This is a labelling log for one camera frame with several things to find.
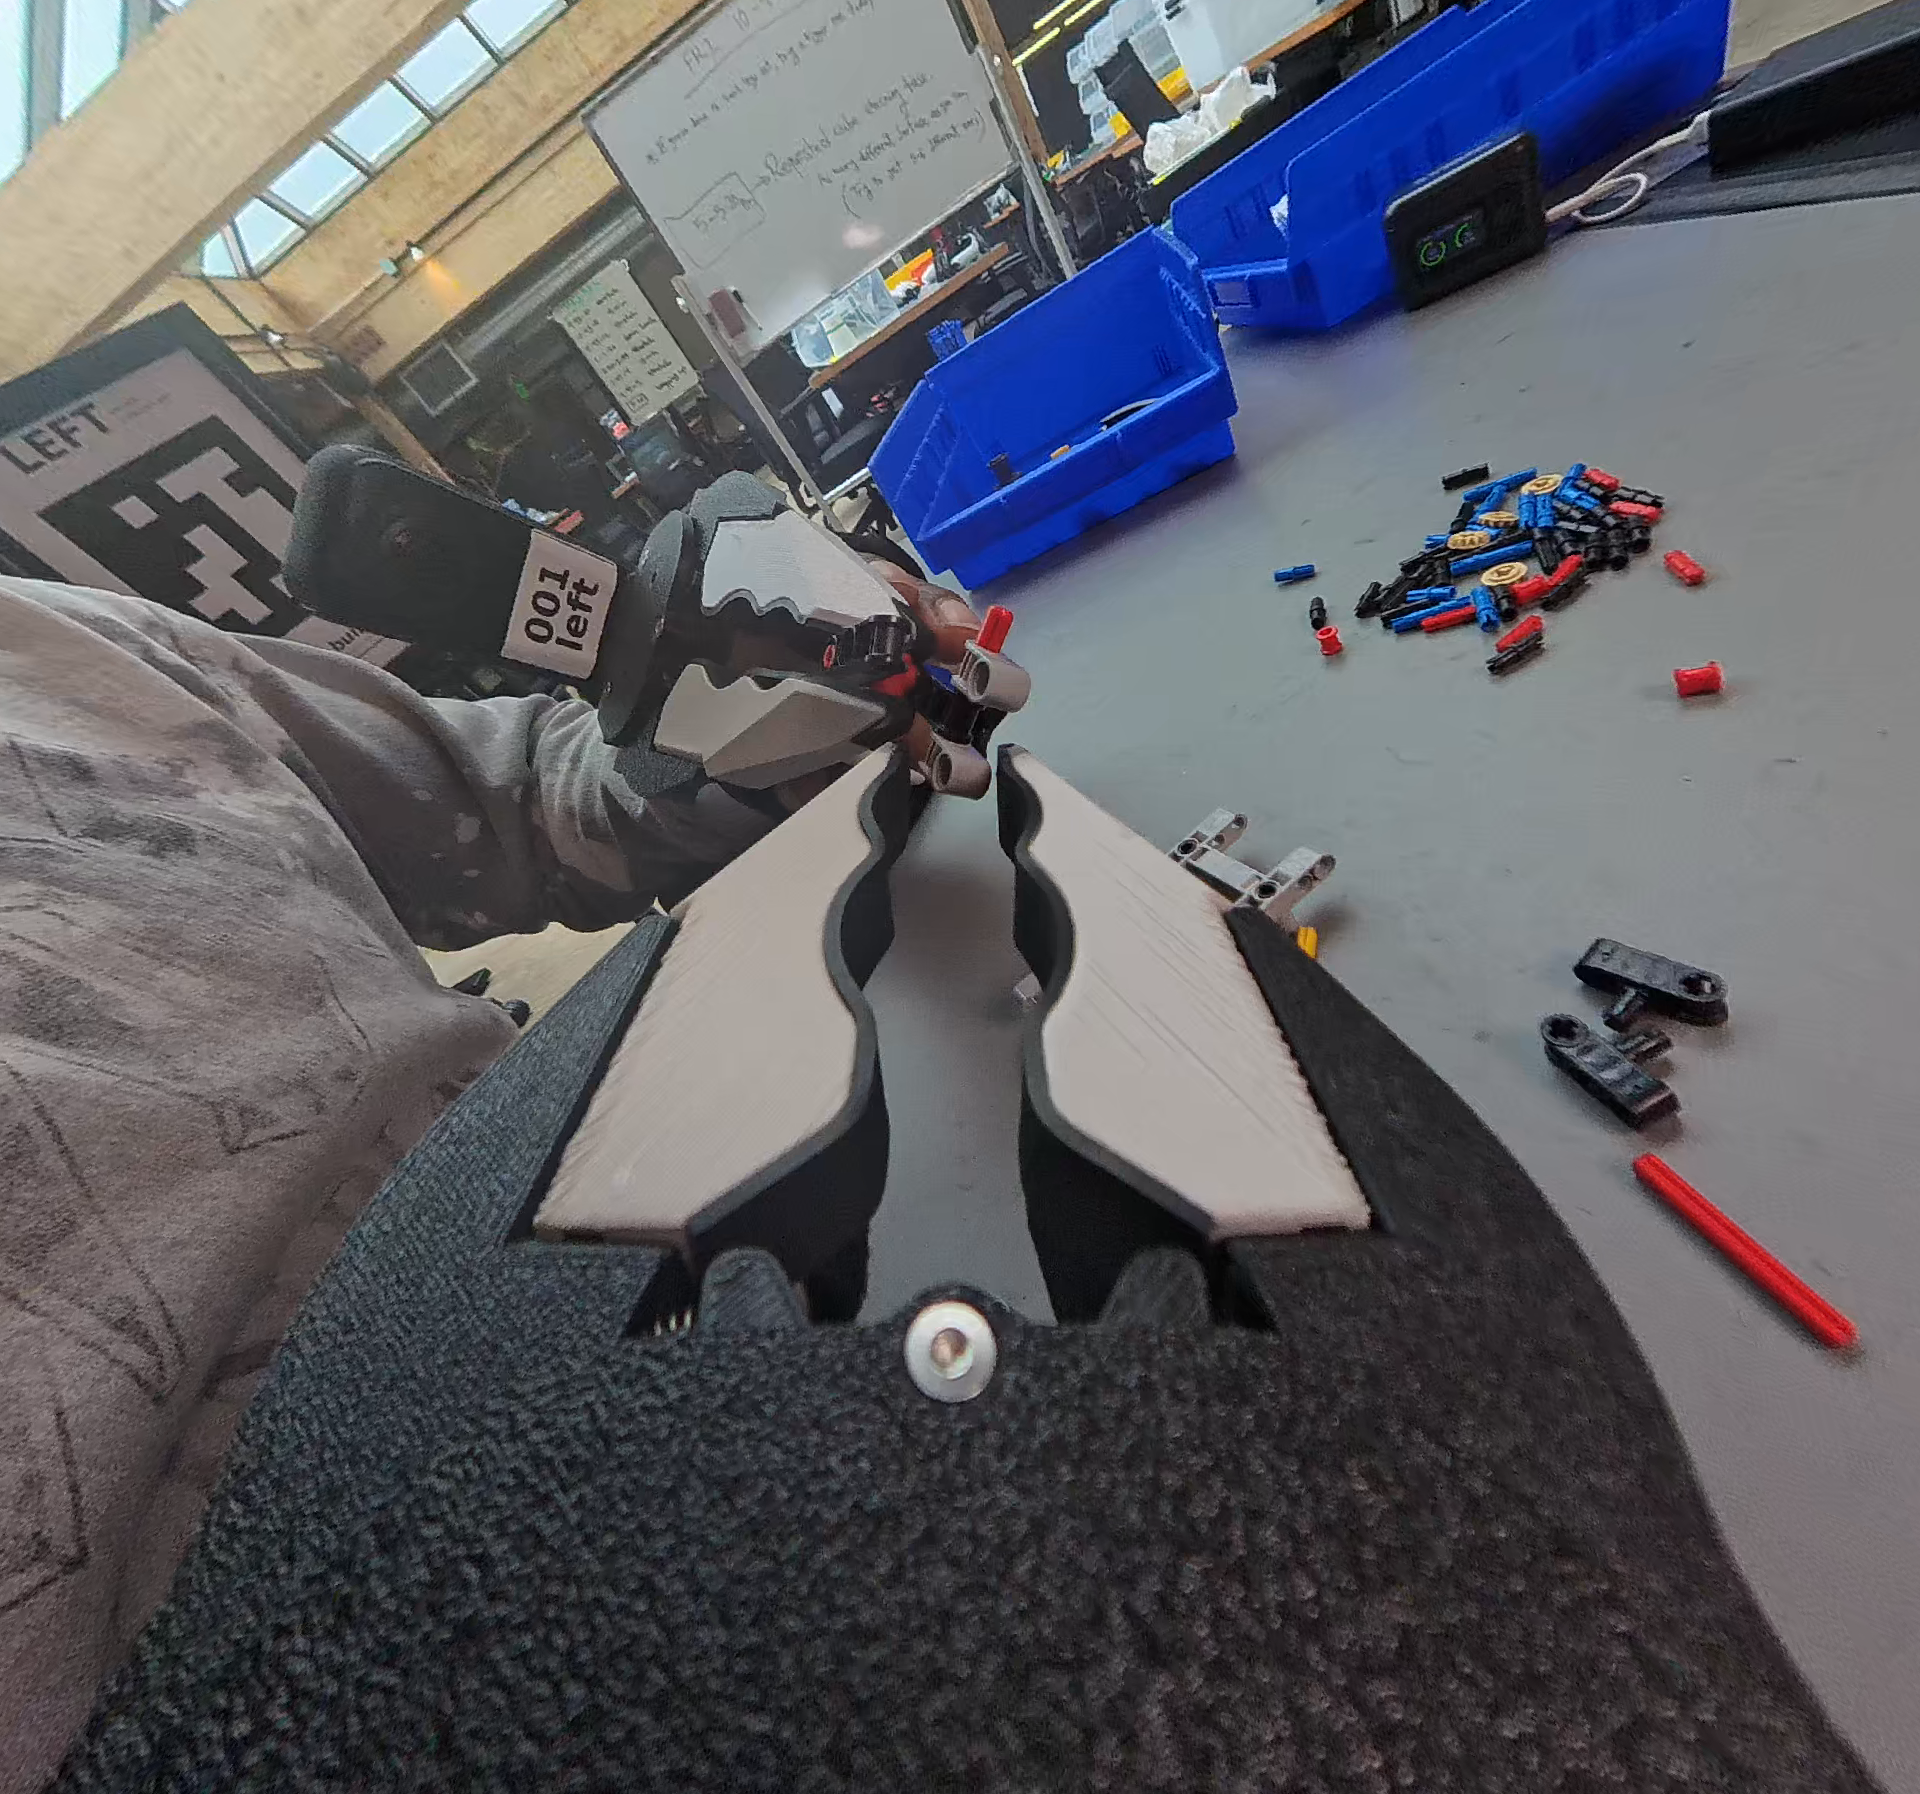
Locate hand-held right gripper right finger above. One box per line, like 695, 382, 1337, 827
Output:
995, 746, 1372, 1241

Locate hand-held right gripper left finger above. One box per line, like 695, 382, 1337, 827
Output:
536, 746, 917, 1263

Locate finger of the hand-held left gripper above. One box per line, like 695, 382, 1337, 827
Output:
695, 515, 917, 665
652, 659, 922, 788

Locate small grey black toy assembly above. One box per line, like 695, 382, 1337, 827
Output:
827, 602, 1042, 796

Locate person's left forearm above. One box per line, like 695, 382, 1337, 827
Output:
0, 568, 795, 958

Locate grey desk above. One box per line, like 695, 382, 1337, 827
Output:
862, 197, 1920, 1794

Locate black desk strip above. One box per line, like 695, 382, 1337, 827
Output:
1561, 137, 1920, 236

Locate small whiteboard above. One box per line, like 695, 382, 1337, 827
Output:
550, 258, 707, 427

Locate small blue storage bin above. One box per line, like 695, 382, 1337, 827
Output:
868, 227, 1242, 592

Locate black toy liftarm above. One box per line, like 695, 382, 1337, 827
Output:
1572, 940, 1731, 1029
1540, 1011, 1687, 1131

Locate large whiteboard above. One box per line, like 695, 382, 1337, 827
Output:
579, 0, 1061, 350

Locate person's grey hoodie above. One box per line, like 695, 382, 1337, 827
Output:
0, 713, 519, 1719

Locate red toy axle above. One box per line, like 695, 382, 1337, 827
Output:
1631, 1148, 1861, 1350

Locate pile of small toy pins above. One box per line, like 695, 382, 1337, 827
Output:
1356, 459, 1668, 676

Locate crumpled white plastic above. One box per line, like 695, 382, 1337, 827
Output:
1144, 63, 1279, 176

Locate black device with green display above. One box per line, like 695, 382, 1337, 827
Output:
1382, 130, 1550, 313

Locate large blue storage bin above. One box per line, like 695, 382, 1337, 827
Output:
1172, 0, 1754, 335

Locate black power adapter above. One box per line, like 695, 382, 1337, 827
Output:
1705, 22, 1920, 176

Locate grey toy frame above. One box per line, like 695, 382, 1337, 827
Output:
1167, 806, 1340, 916

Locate white cable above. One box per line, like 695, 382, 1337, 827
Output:
1545, 116, 1715, 236

